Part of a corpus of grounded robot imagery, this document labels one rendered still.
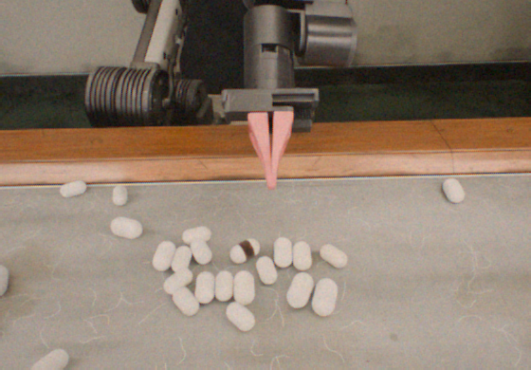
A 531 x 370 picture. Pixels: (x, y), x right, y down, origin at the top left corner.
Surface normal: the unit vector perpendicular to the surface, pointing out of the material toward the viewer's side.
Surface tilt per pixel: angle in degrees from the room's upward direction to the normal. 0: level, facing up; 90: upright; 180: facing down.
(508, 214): 0
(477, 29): 90
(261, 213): 0
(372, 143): 0
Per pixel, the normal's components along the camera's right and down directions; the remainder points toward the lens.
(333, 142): -0.01, -0.81
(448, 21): 0.04, 0.59
